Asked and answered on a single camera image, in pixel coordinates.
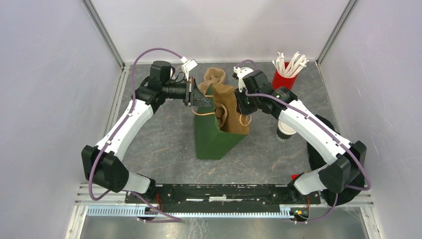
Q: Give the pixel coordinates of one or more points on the stack of white lids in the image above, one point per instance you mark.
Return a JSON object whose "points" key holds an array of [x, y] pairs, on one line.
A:
{"points": [[245, 70]]}

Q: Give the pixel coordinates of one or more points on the black paper coffee cup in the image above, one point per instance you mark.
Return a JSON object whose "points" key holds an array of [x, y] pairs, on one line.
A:
{"points": [[283, 134]]}

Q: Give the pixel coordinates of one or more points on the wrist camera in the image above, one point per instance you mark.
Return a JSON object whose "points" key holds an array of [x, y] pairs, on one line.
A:
{"points": [[187, 66], [240, 78]]}

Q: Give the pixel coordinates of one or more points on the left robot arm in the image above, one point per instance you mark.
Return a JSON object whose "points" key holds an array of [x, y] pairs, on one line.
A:
{"points": [[103, 162]]}

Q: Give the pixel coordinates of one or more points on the brown paper bag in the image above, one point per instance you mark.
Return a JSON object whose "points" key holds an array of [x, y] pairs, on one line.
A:
{"points": [[219, 128]]}

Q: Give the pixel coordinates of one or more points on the white cup lid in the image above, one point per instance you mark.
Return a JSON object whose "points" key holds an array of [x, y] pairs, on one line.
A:
{"points": [[285, 129]]}

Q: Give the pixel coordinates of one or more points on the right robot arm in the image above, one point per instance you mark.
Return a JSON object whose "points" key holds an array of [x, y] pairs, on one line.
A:
{"points": [[343, 160]]}

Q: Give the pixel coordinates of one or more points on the red straw holder cup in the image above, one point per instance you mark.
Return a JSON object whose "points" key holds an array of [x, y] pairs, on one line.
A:
{"points": [[281, 81]]}

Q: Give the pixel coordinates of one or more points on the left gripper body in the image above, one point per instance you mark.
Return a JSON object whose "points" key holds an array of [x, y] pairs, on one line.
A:
{"points": [[188, 89]]}

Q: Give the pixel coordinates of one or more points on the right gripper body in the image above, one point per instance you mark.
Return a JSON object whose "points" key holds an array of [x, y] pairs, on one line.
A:
{"points": [[248, 104]]}

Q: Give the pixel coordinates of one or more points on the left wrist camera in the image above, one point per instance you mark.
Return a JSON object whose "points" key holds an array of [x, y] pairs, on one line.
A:
{"points": [[187, 66]]}

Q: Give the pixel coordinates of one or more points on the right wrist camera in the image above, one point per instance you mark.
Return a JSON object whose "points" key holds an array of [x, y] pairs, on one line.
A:
{"points": [[240, 78]]}

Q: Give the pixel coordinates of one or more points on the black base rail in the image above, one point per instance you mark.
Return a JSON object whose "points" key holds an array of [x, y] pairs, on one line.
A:
{"points": [[227, 198]]}

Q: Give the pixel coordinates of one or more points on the cardboard cup carrier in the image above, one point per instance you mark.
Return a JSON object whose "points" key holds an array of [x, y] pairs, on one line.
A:
{"points": [[221, 114], [213, 75]]}

